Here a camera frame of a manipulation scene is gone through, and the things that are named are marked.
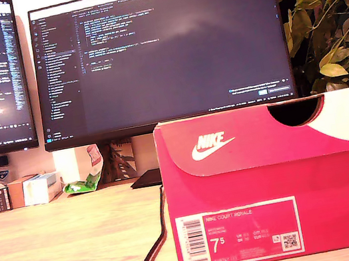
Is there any black cable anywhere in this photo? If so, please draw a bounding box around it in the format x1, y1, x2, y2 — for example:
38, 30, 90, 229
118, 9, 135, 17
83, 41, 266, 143
108, 184, 178, 261

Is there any green and red snack bag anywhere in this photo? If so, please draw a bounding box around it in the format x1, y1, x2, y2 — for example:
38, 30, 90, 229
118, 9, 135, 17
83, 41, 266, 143
56, 142, 110, 198

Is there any large black computer monitor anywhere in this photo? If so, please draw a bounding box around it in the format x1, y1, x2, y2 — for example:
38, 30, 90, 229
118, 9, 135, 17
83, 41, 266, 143
18, 0, 302, 153

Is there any red Nike shoebox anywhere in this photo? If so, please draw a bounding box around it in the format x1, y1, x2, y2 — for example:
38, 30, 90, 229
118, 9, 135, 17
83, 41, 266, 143
151, 88, 349, 261

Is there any brown patterned box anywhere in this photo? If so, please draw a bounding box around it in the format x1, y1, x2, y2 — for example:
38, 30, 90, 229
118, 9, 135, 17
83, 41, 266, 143
97, 136, 140, 185

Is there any white and blue box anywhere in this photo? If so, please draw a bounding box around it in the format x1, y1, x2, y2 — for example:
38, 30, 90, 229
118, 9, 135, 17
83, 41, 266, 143
20, 170, 66, 208

